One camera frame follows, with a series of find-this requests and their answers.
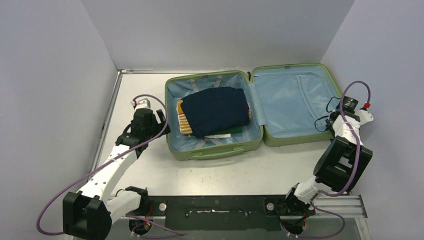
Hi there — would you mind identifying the navy blue cloth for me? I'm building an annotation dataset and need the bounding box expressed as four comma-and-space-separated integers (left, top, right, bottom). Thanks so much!
180, 86, 251, 139

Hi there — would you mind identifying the green suitcase with blue lining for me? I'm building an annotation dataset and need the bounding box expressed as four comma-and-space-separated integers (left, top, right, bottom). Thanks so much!
165, 63, 341, 161

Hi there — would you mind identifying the white shirt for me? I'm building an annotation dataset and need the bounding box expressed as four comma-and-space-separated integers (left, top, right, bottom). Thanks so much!
204, 133, 231, 139

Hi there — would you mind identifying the dark green cloth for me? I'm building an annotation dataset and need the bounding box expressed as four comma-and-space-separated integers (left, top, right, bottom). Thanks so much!
210, 125, 244, 136

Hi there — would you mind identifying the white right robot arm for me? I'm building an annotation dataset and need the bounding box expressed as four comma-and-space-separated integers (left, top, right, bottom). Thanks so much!
282, 96, 374, 214

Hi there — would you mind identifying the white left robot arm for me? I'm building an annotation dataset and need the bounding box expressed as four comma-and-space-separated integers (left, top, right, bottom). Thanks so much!
62, 107, 171, 240

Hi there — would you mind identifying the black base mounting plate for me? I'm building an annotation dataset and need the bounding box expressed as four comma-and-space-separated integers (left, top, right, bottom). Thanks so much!
130, 195, 316, 232

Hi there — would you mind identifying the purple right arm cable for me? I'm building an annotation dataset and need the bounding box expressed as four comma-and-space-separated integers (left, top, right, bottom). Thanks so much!
309, 80, 372, 239

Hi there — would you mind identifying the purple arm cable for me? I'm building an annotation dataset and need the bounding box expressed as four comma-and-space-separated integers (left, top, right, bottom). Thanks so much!
35, 94, 185, 240
309, 80, 372, 239

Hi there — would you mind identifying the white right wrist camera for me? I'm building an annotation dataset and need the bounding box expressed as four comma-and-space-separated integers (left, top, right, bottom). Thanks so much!
355, 102, 374, 126

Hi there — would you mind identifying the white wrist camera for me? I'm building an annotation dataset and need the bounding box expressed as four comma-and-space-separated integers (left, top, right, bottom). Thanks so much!
355, 102, 374, 126
130, 98, 151, 111

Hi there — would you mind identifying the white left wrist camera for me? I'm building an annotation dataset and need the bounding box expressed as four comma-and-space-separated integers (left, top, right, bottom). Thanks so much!
130, 98, 151, 111

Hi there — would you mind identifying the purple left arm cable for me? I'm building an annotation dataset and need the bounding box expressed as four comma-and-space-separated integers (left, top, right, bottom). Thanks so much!
35, 94, 185, 240

